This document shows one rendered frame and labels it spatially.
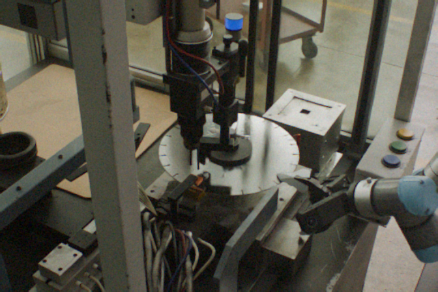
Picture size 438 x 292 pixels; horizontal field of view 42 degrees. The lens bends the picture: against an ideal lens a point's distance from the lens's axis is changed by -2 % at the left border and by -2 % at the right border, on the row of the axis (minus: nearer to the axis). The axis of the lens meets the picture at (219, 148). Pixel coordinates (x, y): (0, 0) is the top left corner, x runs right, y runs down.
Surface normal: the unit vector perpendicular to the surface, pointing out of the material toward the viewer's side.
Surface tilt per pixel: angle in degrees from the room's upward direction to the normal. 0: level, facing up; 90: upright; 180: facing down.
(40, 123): 0
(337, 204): 61
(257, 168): 0
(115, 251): 90
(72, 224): 0
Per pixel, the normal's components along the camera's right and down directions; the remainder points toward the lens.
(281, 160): 0.02, -0.82
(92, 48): -0.49, 0.50
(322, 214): 0.26, 0.09
